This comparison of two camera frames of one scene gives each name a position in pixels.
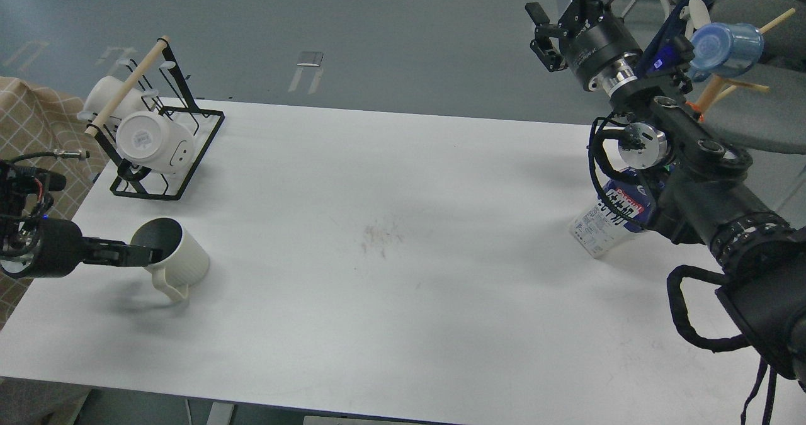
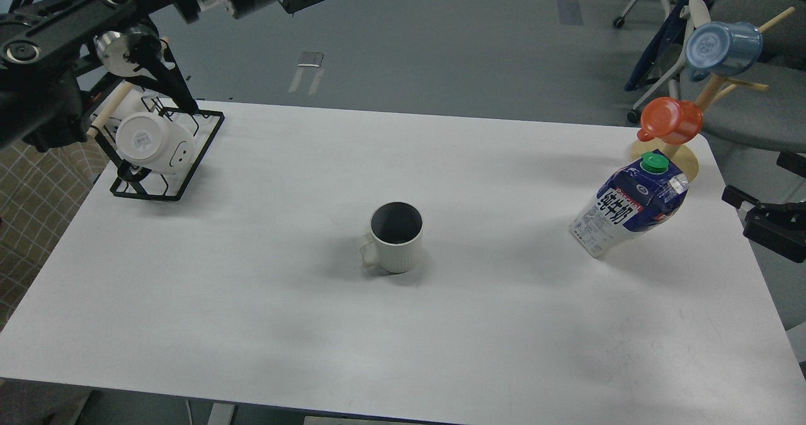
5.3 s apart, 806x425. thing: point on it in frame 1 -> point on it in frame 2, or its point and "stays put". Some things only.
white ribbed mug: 185,264 -> 395,241
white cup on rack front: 150,140 stays put
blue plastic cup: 723,49 stays put
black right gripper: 596,41 -> 780,228
